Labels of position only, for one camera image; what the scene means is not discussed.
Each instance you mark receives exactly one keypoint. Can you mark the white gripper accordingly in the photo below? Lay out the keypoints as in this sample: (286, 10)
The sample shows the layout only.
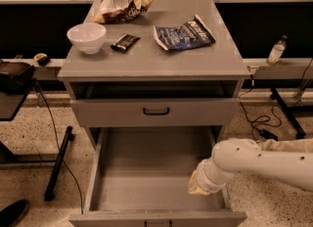
(204, 176)

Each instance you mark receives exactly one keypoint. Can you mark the grey drawer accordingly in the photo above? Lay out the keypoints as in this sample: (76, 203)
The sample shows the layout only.
(140, 178)
(154, 112)

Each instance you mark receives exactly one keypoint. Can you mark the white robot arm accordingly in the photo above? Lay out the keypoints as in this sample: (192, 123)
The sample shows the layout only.
(290, 162)

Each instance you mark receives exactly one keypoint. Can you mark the grey drawer cabinet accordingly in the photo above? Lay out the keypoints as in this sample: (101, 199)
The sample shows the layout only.
(146, 71)

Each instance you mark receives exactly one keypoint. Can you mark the grey top drawer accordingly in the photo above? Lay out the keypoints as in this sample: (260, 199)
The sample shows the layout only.
(154, 112)

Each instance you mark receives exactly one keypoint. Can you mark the black power adapter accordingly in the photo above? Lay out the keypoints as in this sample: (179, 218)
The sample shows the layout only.
(267, 135)

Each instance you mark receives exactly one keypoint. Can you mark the black stand leg right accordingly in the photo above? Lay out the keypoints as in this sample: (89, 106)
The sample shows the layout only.
(300, 133)

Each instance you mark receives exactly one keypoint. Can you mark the clear plastic bottle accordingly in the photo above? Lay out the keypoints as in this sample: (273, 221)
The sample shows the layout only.
(277, 51)

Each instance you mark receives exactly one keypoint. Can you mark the blue chip bag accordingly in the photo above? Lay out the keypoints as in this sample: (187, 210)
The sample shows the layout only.
(190, 35)

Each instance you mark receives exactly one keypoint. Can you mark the small black snack packet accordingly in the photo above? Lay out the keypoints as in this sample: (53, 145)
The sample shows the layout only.
(124, 43)

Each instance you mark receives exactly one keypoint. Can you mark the white bowl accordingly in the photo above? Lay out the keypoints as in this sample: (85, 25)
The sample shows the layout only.
(88, 38)

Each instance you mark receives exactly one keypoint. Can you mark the black shoe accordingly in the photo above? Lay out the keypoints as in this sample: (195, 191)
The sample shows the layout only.
(13, 214)

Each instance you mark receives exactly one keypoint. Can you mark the brown chip bag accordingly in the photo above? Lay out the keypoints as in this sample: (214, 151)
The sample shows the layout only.
(117, 11)

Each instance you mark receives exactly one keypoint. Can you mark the yellow black tape measure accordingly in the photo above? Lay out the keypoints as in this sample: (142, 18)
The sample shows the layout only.
(42, 59)

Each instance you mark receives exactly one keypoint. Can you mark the black side table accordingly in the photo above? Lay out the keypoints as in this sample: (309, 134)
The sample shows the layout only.
(26, 130)

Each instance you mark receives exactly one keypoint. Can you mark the black bag on table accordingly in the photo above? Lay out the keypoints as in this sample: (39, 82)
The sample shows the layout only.
(15, 76)

